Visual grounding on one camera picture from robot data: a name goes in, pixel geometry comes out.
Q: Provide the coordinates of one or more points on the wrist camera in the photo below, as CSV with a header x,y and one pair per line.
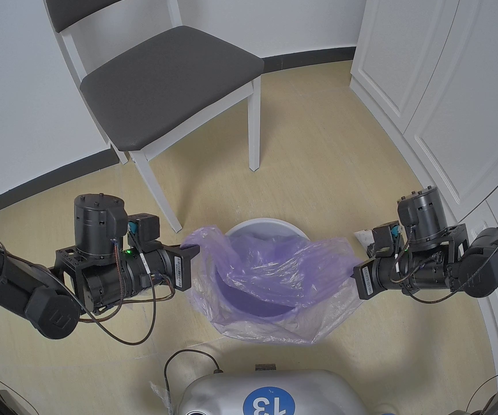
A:
x,y
383,238
145,227

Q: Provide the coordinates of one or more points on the white trash bin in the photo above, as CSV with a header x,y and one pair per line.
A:
x,y
262,225

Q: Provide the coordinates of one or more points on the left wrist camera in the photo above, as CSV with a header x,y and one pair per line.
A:
x,y
145,227

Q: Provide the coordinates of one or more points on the white chair grey seat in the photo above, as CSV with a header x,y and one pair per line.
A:
x,y
179,102

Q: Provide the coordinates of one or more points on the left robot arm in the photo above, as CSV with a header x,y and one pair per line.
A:
x,y
37,288

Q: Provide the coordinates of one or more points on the crumpled white paper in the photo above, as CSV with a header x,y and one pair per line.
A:
x,y
363,237

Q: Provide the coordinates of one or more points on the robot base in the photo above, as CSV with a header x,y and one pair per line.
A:
x,y
231,391

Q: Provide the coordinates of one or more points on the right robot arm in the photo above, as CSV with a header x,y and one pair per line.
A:
x,y
491,257

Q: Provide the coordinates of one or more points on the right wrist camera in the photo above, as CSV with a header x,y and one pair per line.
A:
x,y
383,238

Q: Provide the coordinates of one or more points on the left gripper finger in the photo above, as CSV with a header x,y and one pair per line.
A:
x,y
189,247

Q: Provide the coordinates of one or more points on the purple plastic bag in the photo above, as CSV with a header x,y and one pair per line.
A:
x,y
283,270

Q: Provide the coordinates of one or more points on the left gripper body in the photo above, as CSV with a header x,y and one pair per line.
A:
x,y
145,270

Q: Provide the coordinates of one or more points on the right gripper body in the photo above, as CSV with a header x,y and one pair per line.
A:
x,y
404,275

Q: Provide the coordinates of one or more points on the white wardrobe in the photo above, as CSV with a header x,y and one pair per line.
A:
x,y
439,80

